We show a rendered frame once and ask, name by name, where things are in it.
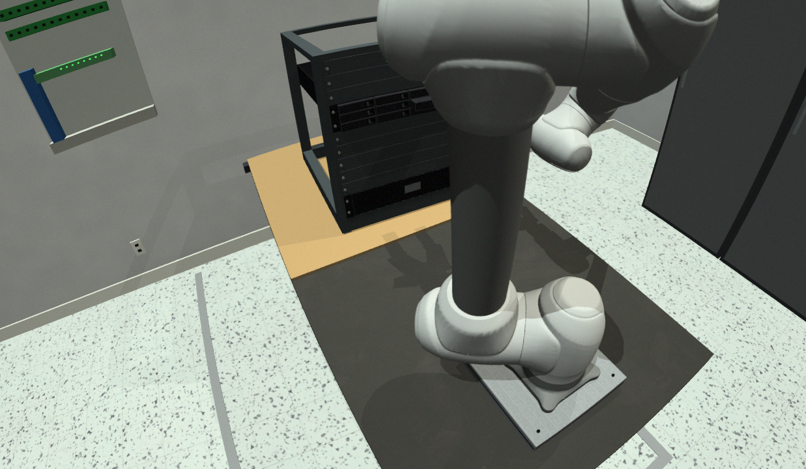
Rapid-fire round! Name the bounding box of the tan flat board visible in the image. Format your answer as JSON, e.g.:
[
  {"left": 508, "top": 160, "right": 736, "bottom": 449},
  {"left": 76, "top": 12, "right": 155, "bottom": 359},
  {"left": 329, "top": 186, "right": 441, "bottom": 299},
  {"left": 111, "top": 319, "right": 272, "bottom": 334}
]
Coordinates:
[{"left": 247, "top": 142, "right": 451, "bottom": 281}]

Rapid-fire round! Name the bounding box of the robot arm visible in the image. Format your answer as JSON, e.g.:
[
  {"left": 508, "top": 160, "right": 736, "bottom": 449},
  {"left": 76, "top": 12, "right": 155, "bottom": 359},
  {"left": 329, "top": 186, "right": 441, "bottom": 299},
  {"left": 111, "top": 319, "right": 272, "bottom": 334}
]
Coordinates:
[{"left": 377, "top": 0, "right": 720, "bottom": 413}]

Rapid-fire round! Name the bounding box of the black server rack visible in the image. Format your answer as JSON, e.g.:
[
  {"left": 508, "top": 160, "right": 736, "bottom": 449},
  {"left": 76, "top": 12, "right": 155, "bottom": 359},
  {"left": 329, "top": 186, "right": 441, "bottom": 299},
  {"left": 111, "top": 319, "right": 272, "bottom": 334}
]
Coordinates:
[{"left": 280, "top": 16, "right": 450, "bottom": 234}]

